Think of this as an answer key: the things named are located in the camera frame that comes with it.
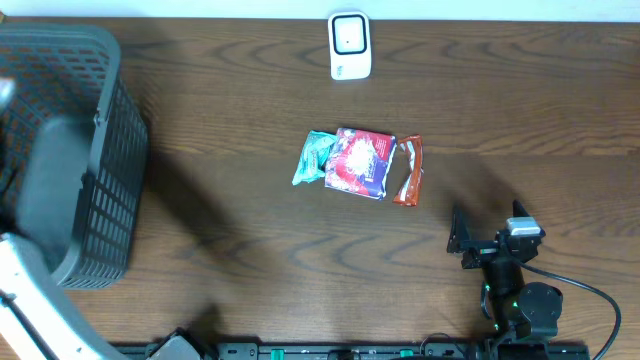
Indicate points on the purple red snack packet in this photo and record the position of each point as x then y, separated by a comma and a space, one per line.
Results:
359, 162

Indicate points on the grey plastic basket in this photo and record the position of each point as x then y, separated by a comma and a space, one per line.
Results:
73, 150

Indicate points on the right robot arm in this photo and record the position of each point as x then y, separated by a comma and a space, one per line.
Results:
521, 311

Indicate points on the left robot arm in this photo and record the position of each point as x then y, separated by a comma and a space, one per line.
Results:
39, 320

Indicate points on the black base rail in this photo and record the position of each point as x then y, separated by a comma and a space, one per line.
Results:
432, 350

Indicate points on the orange red snack packet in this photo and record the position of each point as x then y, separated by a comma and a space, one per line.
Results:
409, 194

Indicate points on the teal wipes packet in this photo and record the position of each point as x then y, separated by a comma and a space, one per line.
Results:
314, 154

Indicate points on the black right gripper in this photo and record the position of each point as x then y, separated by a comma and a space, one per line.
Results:
461, 241

